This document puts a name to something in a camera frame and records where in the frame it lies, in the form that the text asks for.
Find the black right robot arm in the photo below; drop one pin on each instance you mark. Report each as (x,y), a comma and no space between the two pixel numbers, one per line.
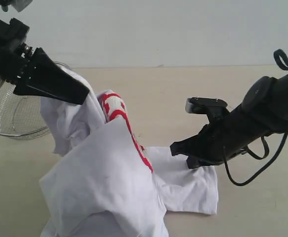
(263,111)

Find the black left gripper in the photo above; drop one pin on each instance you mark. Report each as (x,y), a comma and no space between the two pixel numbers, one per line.
(37,73)

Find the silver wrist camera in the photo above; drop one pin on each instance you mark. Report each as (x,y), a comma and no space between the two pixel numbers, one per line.
(18,5)
(206,106)

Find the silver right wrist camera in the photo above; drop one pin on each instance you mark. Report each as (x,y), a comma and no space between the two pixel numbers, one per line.
(206,106)

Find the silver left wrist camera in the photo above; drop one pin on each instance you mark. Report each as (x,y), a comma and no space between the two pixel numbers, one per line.
(18,5)

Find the metal wire mesh basket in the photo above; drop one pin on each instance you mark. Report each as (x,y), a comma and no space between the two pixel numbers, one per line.
(20,116)

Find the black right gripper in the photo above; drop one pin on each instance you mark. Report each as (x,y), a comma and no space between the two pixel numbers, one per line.
(222,138)

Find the white shirt with red print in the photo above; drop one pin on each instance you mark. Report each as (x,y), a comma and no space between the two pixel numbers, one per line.
(106,184)

